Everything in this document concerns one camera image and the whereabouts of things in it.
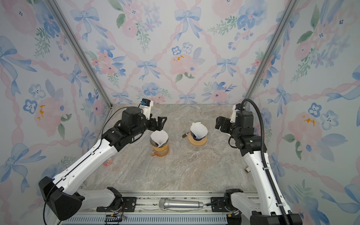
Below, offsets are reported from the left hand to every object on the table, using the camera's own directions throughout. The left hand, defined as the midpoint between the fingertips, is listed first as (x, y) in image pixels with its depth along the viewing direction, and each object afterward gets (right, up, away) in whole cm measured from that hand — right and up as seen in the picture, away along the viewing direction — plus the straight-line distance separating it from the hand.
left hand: (159, 115), depth 72 cm
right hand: (+34, -2, +2) cm, 34 cm away
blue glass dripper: (+20, -14, +13) cm, 28 cm away
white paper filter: (+22, -8, +11) cm, 26 cm away
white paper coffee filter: (-1, -12, +9) cm, 15 cm away
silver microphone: (+4, -45, 0) cm, 45 cm away
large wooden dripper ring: (+21, -17, +13) cm, 30 cm away
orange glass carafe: (-1, -22, +14) cm, 26 cm away
